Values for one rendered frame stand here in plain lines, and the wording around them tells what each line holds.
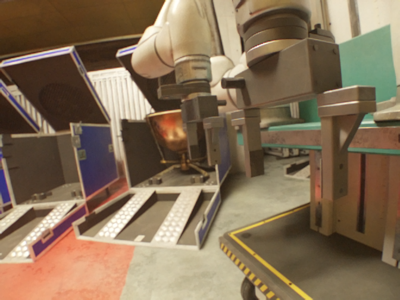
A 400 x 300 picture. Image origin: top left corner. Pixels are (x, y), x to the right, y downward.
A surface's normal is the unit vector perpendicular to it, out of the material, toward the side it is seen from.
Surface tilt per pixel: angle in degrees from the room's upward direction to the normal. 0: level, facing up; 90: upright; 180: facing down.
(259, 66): 90
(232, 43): 90
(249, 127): 90
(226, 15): 90
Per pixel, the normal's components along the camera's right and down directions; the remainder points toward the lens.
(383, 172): -0.92, 0.15
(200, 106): 0.37, 0.08
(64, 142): 0.05, 0.13
